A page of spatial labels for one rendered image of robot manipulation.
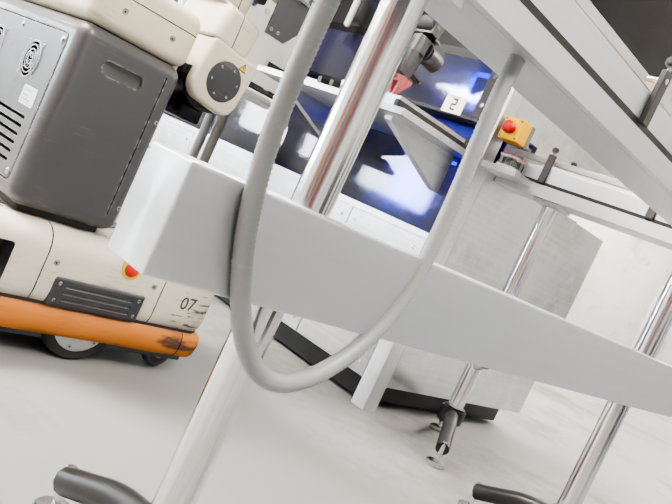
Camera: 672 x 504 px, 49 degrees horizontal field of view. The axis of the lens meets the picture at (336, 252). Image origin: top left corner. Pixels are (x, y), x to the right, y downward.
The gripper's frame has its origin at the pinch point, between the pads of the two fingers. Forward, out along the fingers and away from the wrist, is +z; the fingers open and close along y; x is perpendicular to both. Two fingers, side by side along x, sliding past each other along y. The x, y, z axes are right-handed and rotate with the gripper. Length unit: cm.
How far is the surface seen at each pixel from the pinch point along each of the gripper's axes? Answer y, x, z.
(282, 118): -103, -94, 43
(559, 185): 47, -35, -5
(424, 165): 26.1, -2.2, 8.5
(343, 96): -92, -88, 35
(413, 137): 15.2, -2.2, 4.5
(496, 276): 78, -12, 24
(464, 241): 51, -12, 21
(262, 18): 8, 88, -19
